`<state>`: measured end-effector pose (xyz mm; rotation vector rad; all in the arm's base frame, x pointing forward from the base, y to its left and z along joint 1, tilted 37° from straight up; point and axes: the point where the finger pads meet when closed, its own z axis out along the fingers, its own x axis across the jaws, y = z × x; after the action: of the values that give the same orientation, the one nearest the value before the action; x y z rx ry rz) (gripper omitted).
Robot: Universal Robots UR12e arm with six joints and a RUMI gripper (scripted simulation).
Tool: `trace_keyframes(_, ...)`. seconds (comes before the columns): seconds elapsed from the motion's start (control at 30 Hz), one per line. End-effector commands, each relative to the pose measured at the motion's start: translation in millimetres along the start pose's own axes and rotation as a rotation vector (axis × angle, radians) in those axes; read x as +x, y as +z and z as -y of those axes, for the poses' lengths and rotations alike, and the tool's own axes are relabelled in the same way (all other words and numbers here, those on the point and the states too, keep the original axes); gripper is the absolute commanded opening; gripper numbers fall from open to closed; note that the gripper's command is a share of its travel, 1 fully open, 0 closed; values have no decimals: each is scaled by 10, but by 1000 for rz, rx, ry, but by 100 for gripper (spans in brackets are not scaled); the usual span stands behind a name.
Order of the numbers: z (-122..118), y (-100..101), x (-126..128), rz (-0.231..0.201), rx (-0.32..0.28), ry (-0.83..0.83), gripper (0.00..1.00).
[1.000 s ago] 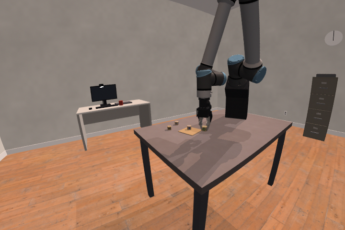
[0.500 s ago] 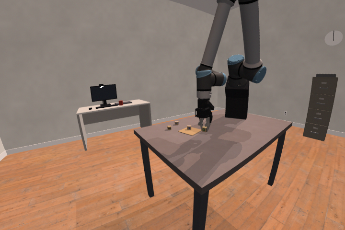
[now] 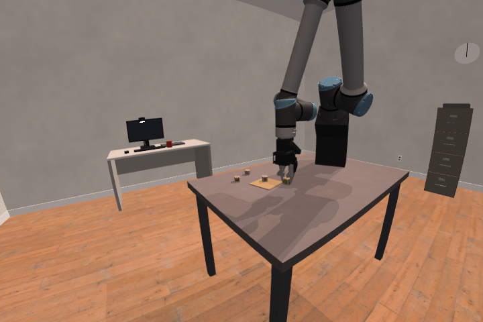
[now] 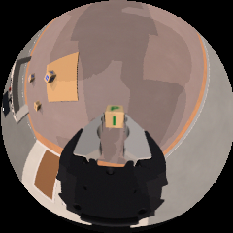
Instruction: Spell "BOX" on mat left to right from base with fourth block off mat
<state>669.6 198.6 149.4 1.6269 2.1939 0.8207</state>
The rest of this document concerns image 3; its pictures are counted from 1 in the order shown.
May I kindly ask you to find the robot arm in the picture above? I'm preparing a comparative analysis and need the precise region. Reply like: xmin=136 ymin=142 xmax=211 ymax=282
xmin=274 ymin=0 xmax=373 ymax=139

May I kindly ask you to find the orange flat mat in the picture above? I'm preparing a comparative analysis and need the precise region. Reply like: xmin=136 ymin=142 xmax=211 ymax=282
xmin=250 ymin=178 xmax=282 ymax=190

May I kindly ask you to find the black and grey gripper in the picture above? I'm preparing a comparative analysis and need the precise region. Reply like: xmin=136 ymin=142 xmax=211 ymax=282
xmin=273 ymin=138 xmax=298 ymax=185

